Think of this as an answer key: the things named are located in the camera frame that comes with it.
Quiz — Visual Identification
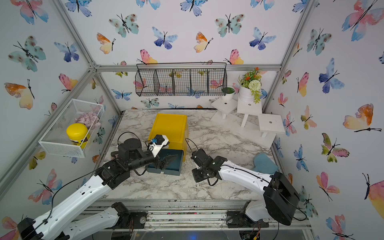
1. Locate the teal drawer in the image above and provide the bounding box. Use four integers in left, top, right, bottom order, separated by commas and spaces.
147, 149, 184, 176

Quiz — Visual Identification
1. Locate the yellow plastic drawer cabinet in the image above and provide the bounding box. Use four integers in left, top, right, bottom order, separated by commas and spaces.
148, 114, 189, 162

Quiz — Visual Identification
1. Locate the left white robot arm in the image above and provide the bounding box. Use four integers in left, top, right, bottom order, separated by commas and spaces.
18, 135, 177, 240

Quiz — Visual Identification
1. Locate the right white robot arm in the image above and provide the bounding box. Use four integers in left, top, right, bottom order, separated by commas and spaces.
191, 149, 300, 226

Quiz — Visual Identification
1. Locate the pink flower bunch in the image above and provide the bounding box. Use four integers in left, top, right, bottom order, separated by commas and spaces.
75, 112, 101, 130

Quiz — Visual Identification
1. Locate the teal paddle board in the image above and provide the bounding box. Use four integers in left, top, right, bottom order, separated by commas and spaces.
252, 153, 279, 175

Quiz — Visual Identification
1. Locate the yellow lidded jar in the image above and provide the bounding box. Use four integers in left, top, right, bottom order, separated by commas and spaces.
66, 123, 90, 149

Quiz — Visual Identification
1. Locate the white tiered step shelf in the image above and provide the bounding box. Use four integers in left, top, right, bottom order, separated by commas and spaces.
211, 99, 285, 148

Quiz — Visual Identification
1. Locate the small white pot green plant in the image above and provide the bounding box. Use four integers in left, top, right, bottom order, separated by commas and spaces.
222, 87, 235, 102

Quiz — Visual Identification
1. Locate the white pot with flowers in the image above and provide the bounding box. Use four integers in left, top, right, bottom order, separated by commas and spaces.
238, 67, 262, 104

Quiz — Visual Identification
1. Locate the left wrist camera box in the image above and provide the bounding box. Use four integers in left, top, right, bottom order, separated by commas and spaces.
149, 135, 170, 158

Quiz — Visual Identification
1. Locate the white mesh wall basket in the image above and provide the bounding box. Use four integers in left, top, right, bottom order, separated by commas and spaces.
39, 99, 105, 158

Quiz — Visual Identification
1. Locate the black wire wall basket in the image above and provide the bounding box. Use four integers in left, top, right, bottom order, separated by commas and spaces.
134, 62, 228, 99

